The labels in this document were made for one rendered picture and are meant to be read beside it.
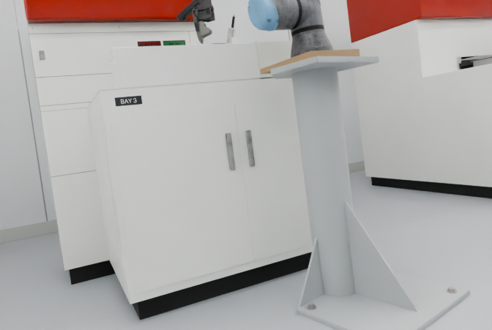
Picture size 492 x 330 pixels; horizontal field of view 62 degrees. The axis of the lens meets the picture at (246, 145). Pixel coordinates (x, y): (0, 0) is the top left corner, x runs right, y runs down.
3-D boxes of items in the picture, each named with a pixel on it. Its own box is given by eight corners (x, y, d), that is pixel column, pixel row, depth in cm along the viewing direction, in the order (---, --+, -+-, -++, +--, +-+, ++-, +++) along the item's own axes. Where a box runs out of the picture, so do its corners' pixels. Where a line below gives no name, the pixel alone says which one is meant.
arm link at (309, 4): (332, 24, 143) (324, -15, 142) (302, 25, 136) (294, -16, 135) (309, 34, 153) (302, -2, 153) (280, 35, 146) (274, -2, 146)
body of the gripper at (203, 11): (211, 17, 174) (207, -11, 173) (192, 21, 175) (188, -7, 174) (215, 22, 181) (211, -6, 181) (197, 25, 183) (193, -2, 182)
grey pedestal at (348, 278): (470, 294, 134) (444, 42, 130) (394, 353, 107) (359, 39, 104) (345, 265, 175) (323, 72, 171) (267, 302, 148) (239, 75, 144)
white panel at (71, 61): (40, 112, 188) (27, 24, 186) (207, 96, 222) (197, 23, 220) (40, 111, 186) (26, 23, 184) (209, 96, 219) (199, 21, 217)
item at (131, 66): (113, 91, 149) (108, 53, 148) (250, 81, 171) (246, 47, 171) (117, 88, 140) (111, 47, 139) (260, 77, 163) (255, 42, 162)
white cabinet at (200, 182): (110, 276, 198) (86, 108, 194) (282, 233, 238) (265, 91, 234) (133, 329, 140) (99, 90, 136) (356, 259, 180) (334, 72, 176)
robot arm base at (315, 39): (341, 52, 146) (337, 24, 145) (319, 51, 135) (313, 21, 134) (306, 62, 156) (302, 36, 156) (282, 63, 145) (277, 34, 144)
